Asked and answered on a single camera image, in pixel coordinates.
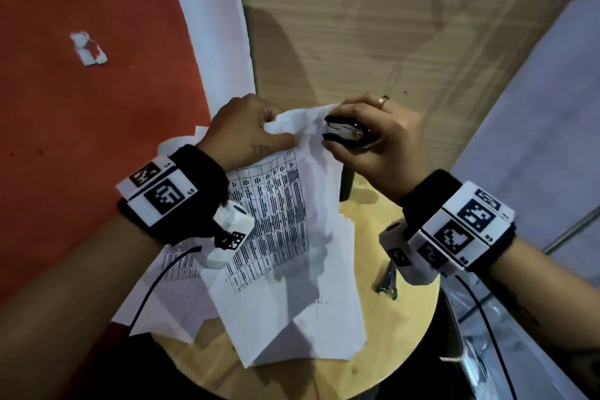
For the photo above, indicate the metal rod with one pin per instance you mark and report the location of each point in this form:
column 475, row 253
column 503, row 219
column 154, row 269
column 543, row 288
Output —
column 572, row 228

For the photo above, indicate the black stapler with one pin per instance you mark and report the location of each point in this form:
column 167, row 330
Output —
column 347, row 131

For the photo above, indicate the printed table paper sheet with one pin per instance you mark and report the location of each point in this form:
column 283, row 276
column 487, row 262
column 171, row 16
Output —
column 290, row 273

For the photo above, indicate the person's left hand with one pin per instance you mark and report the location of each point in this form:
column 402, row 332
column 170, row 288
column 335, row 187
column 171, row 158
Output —
column 236, row 130

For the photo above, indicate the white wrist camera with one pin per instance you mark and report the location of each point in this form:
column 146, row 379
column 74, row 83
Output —
column 229, row 235
column 398, row 252

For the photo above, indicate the person's right hand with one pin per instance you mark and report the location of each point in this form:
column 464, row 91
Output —
column 393, row 151

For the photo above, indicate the person's left thumb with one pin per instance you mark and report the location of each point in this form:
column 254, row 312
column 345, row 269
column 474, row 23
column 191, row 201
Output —
column 274, row 143

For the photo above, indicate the black wristband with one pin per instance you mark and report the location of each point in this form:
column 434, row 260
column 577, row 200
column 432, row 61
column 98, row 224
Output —
column 426, row 198
column 208, row 179

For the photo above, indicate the person's right thumb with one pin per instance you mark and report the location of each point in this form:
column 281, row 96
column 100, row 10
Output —
column 344, row 151

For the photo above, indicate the person's right forearm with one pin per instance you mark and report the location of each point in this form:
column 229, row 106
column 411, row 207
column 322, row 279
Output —
column 548, row 306

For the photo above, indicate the white torn paper scrap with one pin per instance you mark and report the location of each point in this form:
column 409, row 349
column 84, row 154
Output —
column 89, row 50

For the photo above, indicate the white marker tracker block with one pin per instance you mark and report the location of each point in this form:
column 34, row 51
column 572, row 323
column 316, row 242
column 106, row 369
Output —
column 161, row 193
column 464, row 226

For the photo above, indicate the black cylindrical object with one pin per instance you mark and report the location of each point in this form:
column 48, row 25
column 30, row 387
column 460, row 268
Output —
column 347, row 184

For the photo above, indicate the person's left forearm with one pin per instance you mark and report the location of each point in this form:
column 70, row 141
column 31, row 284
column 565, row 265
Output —
column 61, row 315

